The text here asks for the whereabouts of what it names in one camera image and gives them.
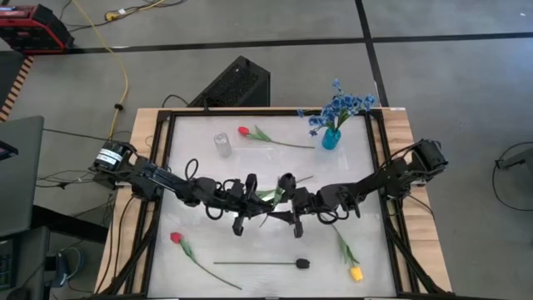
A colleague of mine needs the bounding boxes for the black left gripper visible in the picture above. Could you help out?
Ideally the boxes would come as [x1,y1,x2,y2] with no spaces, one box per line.
[222,172,271,238]

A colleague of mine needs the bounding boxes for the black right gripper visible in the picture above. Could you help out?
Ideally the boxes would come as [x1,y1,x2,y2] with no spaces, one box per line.
[268,172,322,240]

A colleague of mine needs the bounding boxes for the yellow artificial tulip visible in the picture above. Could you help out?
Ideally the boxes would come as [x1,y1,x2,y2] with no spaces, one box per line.
[331,224,365,283]
[254,174,315,229]

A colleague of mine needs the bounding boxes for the black artificial flower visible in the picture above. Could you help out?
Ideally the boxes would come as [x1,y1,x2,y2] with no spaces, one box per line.
[212,257,311,270]

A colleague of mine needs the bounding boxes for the blue artificial flower bunch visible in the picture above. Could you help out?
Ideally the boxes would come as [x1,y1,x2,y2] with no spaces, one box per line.
[296,77,378,138]

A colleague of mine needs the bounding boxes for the clear glass vase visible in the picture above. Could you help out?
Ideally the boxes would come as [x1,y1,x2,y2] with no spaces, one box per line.
[213,132,233,159]

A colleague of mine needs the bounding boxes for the blue glass vase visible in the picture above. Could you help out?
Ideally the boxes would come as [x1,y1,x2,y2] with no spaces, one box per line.
[321,127,342,151]

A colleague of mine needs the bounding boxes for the red artificial tulip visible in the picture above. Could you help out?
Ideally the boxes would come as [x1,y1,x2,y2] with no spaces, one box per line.
[237,124,316,150]
[169,231,243,292]

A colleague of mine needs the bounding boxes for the black perforated computer case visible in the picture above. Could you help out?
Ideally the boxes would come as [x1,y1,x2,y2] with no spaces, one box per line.
[187,55,271,108]

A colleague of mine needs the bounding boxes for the black desk foot bar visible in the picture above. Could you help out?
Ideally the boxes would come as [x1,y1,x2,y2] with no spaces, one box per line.
[31,203,109,245]

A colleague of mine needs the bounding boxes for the gray stand foot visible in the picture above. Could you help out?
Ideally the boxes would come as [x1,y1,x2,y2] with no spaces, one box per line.
[495,147,533,172]

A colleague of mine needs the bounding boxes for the red black equipment case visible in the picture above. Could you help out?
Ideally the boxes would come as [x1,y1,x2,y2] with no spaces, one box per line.
[0,2,76,56]

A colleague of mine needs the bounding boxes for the black orange striped floor mat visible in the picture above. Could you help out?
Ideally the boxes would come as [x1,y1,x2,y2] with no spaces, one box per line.
[0,52,35,123]

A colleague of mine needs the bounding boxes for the black aluminium table frame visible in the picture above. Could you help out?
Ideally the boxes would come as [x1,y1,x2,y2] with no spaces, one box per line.
[93,107,453,300]

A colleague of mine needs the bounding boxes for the yellow extension cable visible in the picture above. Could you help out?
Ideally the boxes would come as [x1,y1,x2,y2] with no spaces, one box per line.
[70,0,129,141]

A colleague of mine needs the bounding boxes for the blue black cabled device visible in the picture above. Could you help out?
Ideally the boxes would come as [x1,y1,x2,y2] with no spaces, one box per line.
[52,246,87,289]

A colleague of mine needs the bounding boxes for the black floor cable loop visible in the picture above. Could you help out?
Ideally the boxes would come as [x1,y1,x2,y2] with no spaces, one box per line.
[492,141,533,213]

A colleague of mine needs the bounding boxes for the black cable with yellow plug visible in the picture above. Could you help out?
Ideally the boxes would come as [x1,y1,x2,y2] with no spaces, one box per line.
[57,0,188,33]

